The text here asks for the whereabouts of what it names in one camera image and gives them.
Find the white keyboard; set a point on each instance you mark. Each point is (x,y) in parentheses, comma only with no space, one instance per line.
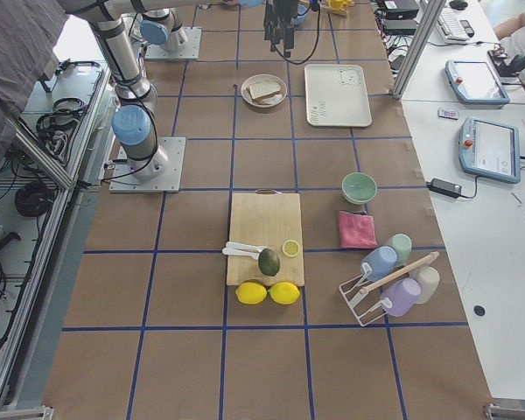
(449,28)

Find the cream bear tray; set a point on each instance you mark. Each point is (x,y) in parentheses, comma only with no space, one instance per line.
(336,96)

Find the aluminium frame post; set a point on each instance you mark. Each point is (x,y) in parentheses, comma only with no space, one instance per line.
(422,34)

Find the blue bowl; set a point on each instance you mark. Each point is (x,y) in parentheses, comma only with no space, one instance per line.
(302,11)

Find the beige cup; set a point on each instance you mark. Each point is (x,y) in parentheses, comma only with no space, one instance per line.
(428,278)

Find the avocado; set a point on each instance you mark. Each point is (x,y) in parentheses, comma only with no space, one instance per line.
(269,262)

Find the teach pendant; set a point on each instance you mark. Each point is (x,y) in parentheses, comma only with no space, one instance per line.
(475,83)
(490,149)

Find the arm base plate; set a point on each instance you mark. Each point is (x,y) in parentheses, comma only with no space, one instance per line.
(162,174)
(188,48)

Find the fried egg toy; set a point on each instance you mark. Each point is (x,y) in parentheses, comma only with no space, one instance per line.
(272,100)

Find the near teach pendant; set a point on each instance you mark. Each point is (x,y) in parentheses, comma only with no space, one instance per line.
(490,149)

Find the light green bowl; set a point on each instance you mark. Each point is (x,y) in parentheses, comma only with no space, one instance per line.
(358,188)

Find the bread slice from board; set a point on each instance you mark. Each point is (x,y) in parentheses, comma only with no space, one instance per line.
(263,88)

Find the left yellow lemon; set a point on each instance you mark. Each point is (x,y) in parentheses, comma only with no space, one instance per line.
(251,293)

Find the grey curtain cloth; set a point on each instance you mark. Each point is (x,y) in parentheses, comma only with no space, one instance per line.
(29,30)

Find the white wire cup rack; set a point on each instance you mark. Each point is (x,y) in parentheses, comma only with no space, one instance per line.
(363,297)

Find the bread slice on plate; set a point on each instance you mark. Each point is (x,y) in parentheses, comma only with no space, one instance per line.
(253,97)

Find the blue cup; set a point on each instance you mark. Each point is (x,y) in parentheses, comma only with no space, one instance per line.
(378,263)

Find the green cup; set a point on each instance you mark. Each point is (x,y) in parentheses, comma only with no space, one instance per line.
(402,245)

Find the yellow lemon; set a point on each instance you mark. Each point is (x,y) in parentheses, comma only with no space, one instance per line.
(284,293)
(251,293)

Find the white spoon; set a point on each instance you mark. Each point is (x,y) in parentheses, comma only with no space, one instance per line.
(233,248)

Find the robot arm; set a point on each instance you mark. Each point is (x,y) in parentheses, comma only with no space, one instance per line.
(134,123)
(164,28)

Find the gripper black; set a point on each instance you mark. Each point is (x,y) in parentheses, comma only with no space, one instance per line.
(283,10)

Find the half lemon slice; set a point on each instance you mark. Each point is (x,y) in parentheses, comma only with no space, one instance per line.
(291,248)

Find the small card packet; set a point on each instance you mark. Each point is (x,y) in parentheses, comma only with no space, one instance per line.
(446,113)

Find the far teach pendant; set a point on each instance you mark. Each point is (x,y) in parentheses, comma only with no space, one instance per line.
(475,83)

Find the right yellow lemon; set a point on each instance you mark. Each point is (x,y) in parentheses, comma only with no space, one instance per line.
(284,293)

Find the yellow mug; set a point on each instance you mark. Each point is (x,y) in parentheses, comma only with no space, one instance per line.
(337,4)

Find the purple cup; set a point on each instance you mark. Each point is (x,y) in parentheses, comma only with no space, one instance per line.
(400,296)

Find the pink cloth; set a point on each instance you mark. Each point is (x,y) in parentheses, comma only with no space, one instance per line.
(356,231)

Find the black power adapter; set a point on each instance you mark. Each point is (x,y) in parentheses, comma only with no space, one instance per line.
(445,188)

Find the wooden cutting board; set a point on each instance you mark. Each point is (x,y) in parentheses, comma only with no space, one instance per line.
(268,220)

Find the wooden mug rack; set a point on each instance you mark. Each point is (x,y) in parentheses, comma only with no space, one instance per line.
(343,12)

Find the white round plate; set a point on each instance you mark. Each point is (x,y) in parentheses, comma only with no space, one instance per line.
(257,77)

